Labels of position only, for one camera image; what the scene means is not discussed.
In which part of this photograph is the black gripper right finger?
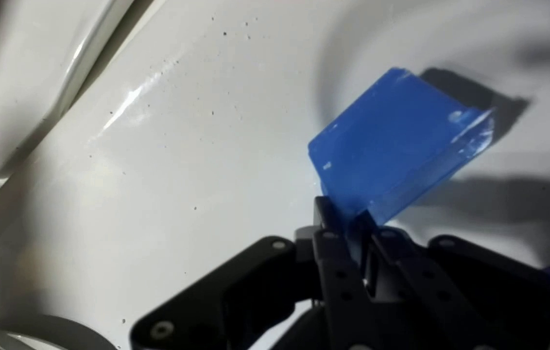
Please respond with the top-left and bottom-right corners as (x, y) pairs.
(349, 210), (550, 350)

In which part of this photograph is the blue plastic scoop cup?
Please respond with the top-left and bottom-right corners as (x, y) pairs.
(306, 66), (495, 228)

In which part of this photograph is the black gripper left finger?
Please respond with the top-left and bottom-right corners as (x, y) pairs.
(128, 197), (369, 350)

